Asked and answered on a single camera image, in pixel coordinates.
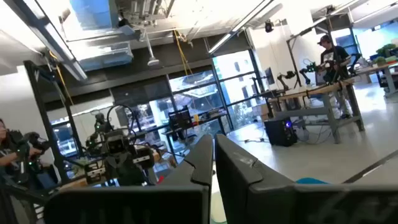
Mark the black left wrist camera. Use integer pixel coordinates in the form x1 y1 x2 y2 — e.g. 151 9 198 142
107 136 131 156

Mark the wooden top workbench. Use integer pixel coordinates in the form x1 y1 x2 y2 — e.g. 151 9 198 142
267 77 366 144

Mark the black metal frame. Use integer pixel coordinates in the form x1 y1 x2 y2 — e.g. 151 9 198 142
24 60 85 185

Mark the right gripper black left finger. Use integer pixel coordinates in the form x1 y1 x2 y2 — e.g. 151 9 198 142
43 134 214 224

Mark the black computer monitor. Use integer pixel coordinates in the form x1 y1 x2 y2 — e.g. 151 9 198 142
167 108 194 133

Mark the person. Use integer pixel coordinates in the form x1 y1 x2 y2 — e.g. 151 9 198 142
316 34 355 121
0 118 52 187

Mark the black desk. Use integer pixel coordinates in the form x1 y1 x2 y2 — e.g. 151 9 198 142
162 112 228 163

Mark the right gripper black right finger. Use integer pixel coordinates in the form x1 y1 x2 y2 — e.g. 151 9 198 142
215 133 398 224

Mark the long ceiling light strip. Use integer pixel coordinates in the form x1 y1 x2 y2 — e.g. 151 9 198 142
207 0 276 55

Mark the black computer tower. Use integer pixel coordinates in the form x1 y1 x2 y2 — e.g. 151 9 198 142
263 117 299 147

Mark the yellow hanging cable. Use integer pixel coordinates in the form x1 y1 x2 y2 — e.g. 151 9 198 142
172 29 194 77

